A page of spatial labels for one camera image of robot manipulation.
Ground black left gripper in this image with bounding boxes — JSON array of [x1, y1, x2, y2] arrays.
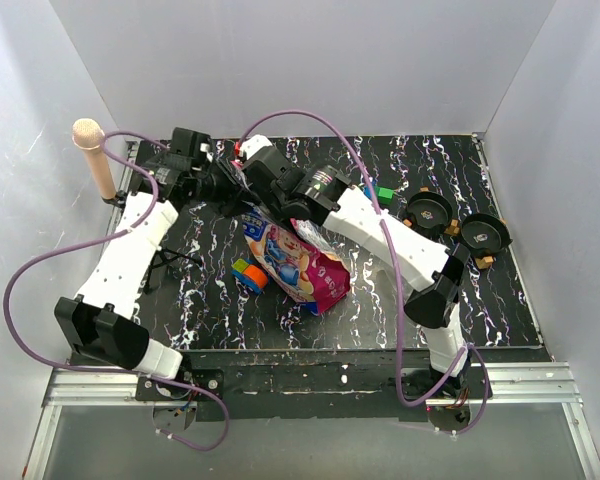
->
[[195, 160, 262, 219]]

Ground pink pet food bag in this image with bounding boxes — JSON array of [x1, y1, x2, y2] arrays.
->
[[242, 209, 350, 315]]

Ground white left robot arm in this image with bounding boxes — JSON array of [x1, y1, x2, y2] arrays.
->
[[54, 141, 257, 400]]

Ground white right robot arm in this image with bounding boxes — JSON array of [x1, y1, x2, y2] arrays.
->
[[243, 160, 471, 398]]

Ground colourful cube toy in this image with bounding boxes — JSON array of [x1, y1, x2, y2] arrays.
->
[[232, 258, 269, 294]]

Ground blue green toy blocks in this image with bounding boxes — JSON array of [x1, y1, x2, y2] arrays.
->
[[363, 185, 395, 207]]

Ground pink microphone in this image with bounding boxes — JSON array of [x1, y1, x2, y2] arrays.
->
[[72, 118, 117, 201]]

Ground black bowl with logo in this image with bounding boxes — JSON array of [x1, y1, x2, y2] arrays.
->
[[399, 187, 459, 240]]

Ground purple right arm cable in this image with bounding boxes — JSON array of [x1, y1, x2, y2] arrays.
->
[[239, 109, 494, 436]]

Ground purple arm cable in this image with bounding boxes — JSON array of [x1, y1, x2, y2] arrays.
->
[[239, 109, 494, 436], [3, 130, 231, 454]]

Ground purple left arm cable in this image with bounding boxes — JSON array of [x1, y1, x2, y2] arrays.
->
[[3, 130, 231, 454]]

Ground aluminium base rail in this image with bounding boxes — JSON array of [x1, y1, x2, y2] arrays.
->
[[22, 354, 600, 479]]

